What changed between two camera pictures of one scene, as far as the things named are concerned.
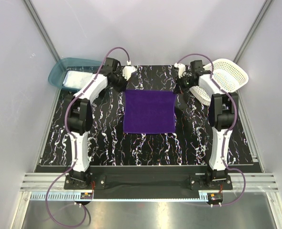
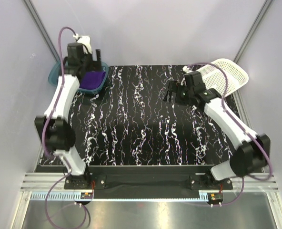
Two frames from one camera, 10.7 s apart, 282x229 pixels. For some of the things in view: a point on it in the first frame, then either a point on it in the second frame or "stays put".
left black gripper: (122, 88) -> (95, 66)
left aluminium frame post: (42, 28) stays put
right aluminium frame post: (251, 31) stays put
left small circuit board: (86, 195) stays put
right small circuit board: (215, 198) stays put
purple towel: (149, 111) -> (92, 80)
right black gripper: (180, 80) -> (174, 86)
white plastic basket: (227, 74) stays put
